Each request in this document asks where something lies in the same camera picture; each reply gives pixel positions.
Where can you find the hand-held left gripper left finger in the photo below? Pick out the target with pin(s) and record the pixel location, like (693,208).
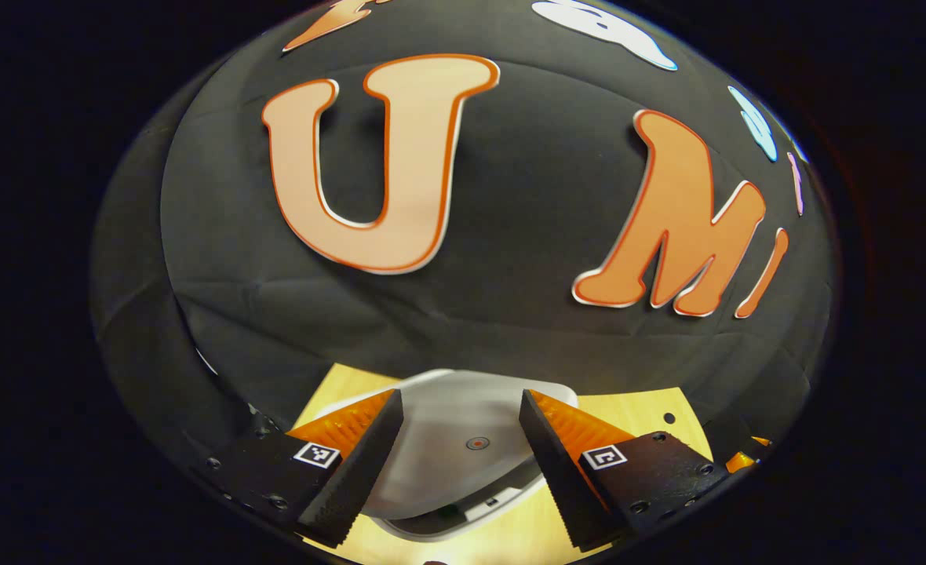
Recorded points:
(357,479)

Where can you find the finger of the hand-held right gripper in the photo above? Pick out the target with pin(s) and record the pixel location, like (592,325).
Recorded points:
(739,461)

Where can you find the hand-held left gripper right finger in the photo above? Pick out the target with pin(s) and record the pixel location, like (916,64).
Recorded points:
(561,486)

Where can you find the white desktop garbage bin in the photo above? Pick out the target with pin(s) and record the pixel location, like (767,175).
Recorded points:
(455,439)

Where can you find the wooden desktop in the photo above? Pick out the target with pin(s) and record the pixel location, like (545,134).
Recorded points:
(628,408)

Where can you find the black backdrop cloth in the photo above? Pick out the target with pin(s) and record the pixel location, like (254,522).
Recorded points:
(526,235)

